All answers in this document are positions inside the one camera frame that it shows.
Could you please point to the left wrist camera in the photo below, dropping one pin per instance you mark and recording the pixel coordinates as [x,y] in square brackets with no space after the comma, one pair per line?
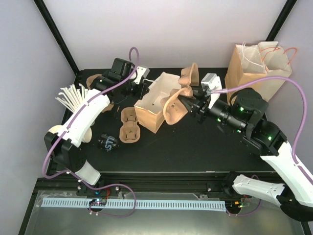
[140,74]

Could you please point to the right black frame post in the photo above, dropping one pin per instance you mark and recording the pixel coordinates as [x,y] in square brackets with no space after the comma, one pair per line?
[283,15]

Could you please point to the tall kraft paper bag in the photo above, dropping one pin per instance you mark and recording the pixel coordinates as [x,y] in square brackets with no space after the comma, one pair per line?
[245,66]

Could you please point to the stack of white paper cups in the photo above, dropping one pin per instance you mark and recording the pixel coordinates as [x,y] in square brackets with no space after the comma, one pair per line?
[86,138]

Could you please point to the black frame post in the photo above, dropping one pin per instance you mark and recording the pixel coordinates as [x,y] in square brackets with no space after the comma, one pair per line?
[45,13]
[283,15]

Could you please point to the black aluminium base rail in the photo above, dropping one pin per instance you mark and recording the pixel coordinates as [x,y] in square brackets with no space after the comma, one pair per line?
[212,184]

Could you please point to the kraft paper bag white handles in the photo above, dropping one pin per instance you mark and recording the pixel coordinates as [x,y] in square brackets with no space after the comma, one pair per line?
[149,110]

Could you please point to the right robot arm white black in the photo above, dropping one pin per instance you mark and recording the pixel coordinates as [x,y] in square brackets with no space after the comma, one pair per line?
[264,138]

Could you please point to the stacked brown pulp cup carriers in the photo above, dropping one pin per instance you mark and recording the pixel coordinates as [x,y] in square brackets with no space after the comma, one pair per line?
[90,82]

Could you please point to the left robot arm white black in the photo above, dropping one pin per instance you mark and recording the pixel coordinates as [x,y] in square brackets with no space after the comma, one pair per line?
[125,79]

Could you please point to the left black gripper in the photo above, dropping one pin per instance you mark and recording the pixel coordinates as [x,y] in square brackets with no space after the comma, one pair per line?
[140,93]

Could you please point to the brown pulp cup carrier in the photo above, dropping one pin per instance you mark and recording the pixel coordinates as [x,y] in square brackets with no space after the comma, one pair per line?
[129,131]
[173,108]

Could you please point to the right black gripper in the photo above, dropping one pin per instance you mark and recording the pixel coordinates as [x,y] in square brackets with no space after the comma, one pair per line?
[204,100]

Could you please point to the white paper bag orange handles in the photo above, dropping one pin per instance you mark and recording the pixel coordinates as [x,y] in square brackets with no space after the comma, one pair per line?
[277,62]

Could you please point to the cup holding white straws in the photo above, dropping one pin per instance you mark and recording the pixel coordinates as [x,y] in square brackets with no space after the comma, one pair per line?
[72,97]

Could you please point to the black printed coffee cup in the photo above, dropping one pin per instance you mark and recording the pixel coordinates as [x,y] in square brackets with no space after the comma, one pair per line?
[107,142]

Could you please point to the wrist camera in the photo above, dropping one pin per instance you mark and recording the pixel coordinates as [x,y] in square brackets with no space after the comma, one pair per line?
[211,82]
[140,74]

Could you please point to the light blue slotted cable duct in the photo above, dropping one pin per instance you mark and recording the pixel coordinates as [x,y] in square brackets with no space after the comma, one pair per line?
[218,206]

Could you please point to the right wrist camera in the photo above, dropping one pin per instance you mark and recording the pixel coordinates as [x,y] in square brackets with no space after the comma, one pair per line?
[211,82]

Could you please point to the left black frame post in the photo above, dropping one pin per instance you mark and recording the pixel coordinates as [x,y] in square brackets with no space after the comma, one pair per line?
[45,13]

